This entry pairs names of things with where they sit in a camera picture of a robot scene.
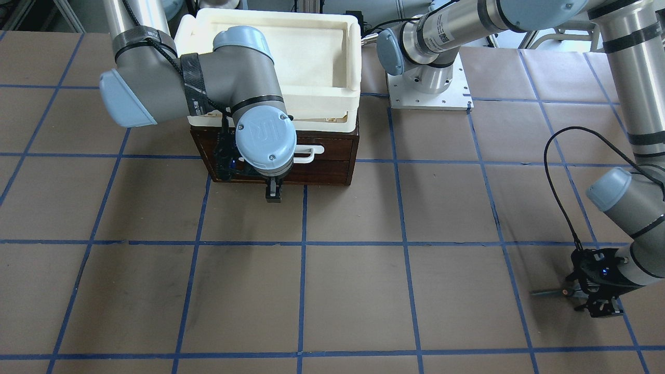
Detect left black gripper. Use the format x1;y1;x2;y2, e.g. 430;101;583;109
565;248;632;318

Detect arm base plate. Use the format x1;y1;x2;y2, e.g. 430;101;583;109
387;47;474;111

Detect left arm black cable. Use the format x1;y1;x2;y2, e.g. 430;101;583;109
543;126;665;250

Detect orange grey scissors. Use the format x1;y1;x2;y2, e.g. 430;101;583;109
530;287;588;300

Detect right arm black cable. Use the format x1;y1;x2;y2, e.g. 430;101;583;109
121;0;232;136

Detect wooden drawer white handle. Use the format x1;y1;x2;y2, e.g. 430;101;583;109
293;144;325;164

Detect white plastic tray box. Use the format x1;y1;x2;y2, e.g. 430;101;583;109
174;8;362;133

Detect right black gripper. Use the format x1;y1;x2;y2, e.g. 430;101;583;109
210;130;282;203

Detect dark wooden drawer cabinet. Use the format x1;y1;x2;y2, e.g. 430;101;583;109
190;125;360;185

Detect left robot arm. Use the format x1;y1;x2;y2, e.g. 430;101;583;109
368;1;664;318

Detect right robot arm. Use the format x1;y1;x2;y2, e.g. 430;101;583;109
99;1;297;202

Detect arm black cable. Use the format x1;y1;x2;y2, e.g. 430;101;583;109
121;0;232;136
543;126;665;250

